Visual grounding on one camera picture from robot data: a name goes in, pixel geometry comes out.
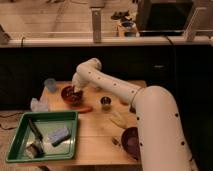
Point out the wooden box with objects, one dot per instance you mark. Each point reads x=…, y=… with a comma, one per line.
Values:
x=127, y=29

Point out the black dish brush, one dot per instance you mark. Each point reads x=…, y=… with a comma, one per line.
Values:
x=35, y=149

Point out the red bowl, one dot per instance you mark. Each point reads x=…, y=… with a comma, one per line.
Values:
x=71, y=97

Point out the purple bowl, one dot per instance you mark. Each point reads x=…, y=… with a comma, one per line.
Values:
x=130, y=142

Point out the green plastic tray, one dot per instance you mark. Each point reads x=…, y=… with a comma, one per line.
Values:
x=47, y=123

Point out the black monitor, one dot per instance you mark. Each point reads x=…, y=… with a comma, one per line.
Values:
x=162, y=17

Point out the yellow banana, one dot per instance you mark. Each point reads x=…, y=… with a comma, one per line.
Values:
x=121, y=120

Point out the orange carrot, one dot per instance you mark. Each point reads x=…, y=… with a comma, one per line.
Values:
x=83, y=109

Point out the metal frame post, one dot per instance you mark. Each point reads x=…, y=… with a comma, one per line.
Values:
x=96, y=6

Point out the blue sponge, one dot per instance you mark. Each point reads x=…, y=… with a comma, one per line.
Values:
x=59, y=135

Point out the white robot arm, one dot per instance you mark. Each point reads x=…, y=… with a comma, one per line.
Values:
x=163, y=146

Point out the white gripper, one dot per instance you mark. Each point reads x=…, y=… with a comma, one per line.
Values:
x=78, y=82

